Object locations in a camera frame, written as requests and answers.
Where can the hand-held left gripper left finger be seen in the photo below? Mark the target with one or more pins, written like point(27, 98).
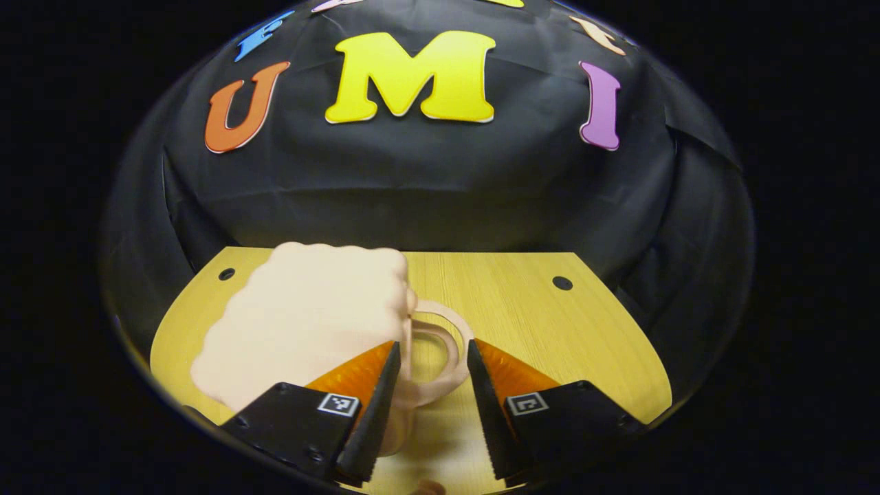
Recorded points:
point(371, 426)

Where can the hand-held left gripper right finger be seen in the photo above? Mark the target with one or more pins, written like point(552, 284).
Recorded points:
point(491, 426)

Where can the black backdrop cloth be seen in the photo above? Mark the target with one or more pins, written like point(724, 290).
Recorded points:
point(426, 185)

